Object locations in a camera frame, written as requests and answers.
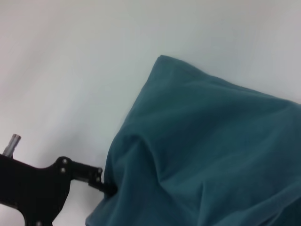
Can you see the blue shirt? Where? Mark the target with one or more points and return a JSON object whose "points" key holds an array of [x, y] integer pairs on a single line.
{"points": [[211, 153]]}

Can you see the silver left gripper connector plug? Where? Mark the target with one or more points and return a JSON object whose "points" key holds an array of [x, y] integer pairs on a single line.
{"points": [[11, 146]]}

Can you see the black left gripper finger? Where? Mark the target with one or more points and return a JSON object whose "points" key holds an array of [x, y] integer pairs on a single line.
{"points": [[87, 173]]}

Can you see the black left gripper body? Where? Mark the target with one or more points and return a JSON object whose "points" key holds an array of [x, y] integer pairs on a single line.
{"points": [[30, 186]]}

